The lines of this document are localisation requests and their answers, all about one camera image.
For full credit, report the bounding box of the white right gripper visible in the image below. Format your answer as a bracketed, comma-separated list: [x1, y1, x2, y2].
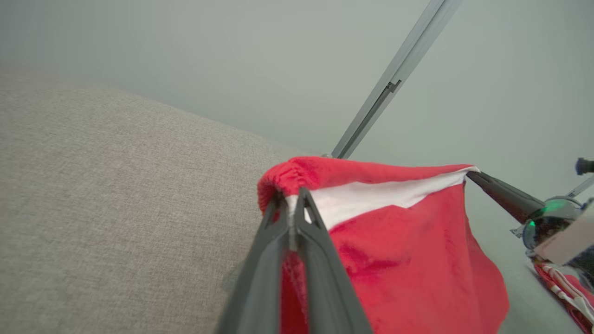
[465, 171, 594, 279]

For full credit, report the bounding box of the red white basketball jersey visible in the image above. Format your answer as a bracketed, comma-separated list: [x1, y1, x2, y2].
[533, 262, 594, 334]

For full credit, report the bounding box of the grey metal partition post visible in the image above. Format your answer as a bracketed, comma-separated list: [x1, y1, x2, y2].
[330, 0, 465, 160]

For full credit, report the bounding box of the red shorts white trim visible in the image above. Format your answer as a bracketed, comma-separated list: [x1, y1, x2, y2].
[257, 156, 510, 334]

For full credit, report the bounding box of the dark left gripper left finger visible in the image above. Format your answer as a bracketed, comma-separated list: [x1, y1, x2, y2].
[215, 190, 291, 334]

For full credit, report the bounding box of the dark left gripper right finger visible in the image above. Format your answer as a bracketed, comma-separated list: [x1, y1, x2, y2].
[294, 186, 374, 334]

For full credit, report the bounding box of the grey fabric sofa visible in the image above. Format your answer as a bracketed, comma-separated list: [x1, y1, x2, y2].
[0, 65, 594, 334]

